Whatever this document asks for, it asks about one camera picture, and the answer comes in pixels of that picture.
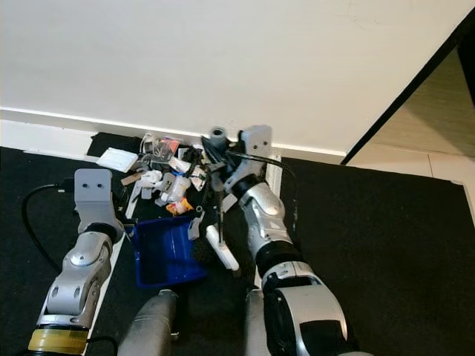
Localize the large black floor mat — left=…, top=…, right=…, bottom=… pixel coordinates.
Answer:
left=0, top=133, right=262, bottom=356

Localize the white crumpled trash piece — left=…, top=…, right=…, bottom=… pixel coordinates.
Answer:
left=154, top=174, right=188, bottom=203

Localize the clear crumpled plastic wrapper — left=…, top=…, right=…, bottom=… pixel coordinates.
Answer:
left=142, top=135, right=184, bottom=162

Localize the orange trash scrap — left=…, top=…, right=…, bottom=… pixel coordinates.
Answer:
left=166, top=198, right=191, bottom=217

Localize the small white paper scrap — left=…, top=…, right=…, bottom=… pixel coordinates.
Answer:
left=137, top=170, right=164, bottom=191

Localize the white baseboard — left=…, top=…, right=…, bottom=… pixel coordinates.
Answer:
left=0, top=108, right=346, bottom=156

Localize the grey right robot leg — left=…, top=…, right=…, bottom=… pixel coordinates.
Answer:
left=243, top=289, right=270, bottom=356

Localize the grey robot leg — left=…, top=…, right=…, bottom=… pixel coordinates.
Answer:
left=243, top=289, right=270, bottom=356
left=117, top=289, right=180, bottom=356

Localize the grey left robot leg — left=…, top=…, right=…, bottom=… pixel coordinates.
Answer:
left=117, top=289, right=180, bottom=356

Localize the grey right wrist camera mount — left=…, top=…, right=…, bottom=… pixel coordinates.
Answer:
left=236, top=125, right=274, bottom=188

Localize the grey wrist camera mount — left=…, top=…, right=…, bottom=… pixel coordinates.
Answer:
left=74, top=168, right=117, bottom=232
left=236, top=125, right=274, bottom=188

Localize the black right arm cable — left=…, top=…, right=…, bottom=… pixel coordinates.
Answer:
left=243, top=151, right=298, bottom=240

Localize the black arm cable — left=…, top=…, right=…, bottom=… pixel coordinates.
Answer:
left=20, top=181, right=79, bottom=272
left=243, top=151, right=298, bottom=240

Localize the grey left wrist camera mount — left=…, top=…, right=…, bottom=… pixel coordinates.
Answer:
left=74, top=168, right=117, bottom=232

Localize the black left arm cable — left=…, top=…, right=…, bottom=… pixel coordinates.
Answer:
left=20, top=181, right=79, bottom=272

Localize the black door frame edge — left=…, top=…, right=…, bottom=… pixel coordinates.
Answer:
left=340, top=7, right=475, bottom=166

